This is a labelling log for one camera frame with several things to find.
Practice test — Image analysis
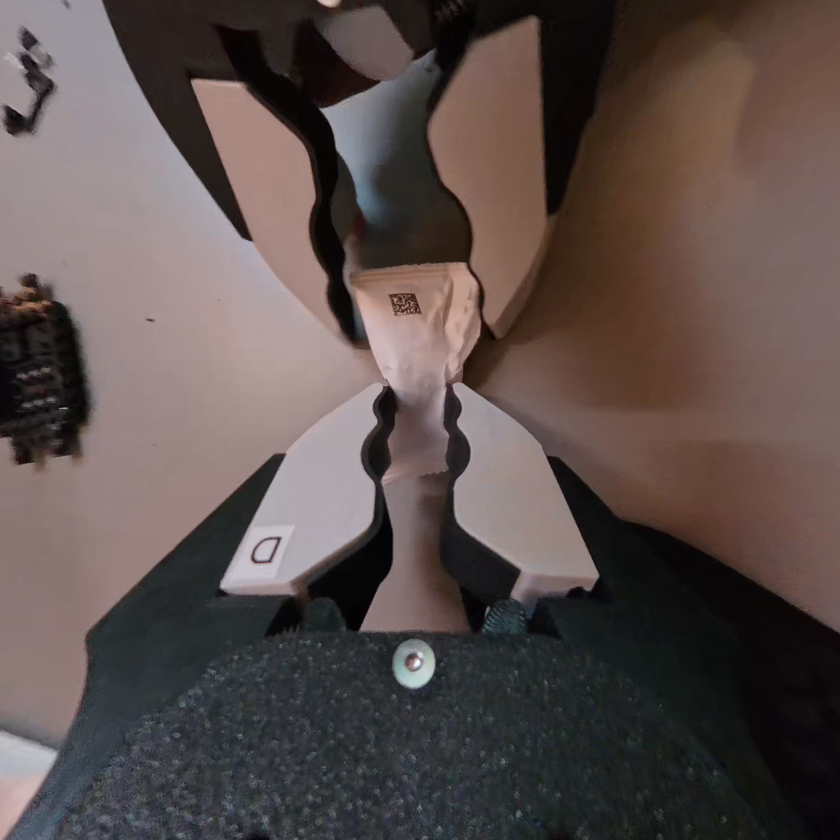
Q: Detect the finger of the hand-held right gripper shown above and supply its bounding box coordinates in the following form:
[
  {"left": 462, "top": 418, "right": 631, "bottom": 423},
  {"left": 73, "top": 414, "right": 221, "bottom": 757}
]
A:
[
  {"left": 189, "top": 77, "right": 370, "bottom": 349},
  {"left": 425, "top": 14, "right": 559, "bottom": 341}
]

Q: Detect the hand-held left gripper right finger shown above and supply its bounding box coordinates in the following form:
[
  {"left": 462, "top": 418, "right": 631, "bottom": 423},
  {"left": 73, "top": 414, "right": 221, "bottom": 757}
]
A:
[{"left": 440, "top": 382, "right": 600, "bottom": 624}]

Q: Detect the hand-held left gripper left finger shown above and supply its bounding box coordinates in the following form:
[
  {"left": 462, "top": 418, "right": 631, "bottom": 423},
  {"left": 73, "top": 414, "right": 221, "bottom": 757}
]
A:
[{"left": 218, "top": 382, "right": 396, "bottom": 630}]

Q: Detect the small white paper bag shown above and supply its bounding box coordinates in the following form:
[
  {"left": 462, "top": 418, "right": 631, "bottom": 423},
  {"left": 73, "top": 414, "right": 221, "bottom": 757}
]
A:
[{"left": 328, "top": 79, "right": 485, "bottom": 480}]

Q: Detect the grey desk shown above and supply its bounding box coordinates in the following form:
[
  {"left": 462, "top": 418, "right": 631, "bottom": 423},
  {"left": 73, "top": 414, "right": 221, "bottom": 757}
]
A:
[{"left": 0, "top": 0, "right": 840, "bottom": 775}]

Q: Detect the group of small toy pieces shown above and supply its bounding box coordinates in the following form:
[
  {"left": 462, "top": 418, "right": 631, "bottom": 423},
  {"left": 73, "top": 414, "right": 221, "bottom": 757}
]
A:
[{"left": 0, "top": 26, "right": 58, "bottom": 137}]

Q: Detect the black toy chassis plate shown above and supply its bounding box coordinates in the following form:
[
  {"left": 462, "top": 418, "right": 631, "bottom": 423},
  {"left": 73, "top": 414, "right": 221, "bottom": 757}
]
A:
[{"left": 0, "top": 274, "right": 91, "bottom": 467}]

